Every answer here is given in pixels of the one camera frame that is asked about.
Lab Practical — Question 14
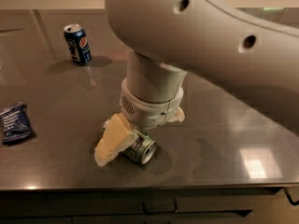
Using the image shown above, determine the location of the black drawer handle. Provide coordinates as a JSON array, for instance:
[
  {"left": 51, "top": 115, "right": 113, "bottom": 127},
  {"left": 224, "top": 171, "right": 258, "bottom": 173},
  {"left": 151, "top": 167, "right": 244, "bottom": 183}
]
[{"left": 142, "top": 200, "right": 178, "bottom": 215}]

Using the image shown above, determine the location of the green soda can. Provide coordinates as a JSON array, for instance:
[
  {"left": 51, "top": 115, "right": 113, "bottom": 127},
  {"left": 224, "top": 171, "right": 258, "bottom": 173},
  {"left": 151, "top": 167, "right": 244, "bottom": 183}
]
[{"left": 121, "top": 128, "right": 156, "bottom": 164}]

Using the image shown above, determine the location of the dark blue snack packet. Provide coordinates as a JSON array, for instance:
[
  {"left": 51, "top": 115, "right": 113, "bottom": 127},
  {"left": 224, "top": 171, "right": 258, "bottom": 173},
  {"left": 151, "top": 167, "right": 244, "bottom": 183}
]
[{"left": 0, "top": 101, "right": 35, "bottom": 145}]

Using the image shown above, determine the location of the blue Pepsi can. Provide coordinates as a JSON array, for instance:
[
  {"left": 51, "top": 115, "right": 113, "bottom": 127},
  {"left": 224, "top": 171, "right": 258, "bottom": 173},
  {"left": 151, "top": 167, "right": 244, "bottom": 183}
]
[{"left": 64, "top": 23, "right": 92, "bottom": 65}]

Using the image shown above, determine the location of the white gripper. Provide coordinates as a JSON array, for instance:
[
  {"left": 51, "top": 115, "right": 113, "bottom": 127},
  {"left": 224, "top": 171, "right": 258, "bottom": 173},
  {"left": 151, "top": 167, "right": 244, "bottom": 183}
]
[{"left": 94, "top": 80, "right": 185, "bottom": 167}]

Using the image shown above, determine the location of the black cabinet handle right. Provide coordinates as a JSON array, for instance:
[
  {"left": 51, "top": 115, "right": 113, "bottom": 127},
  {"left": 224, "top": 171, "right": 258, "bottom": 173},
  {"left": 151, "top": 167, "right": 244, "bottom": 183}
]
[{"left": 284, "top": 188, "right": 299, "bottom": 206}]

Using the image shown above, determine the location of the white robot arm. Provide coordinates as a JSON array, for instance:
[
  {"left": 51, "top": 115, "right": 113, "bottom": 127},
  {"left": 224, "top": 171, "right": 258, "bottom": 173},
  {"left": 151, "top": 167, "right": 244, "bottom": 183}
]
[{"left": 105, "top": 0, "right": 299, "bottom": 133}]

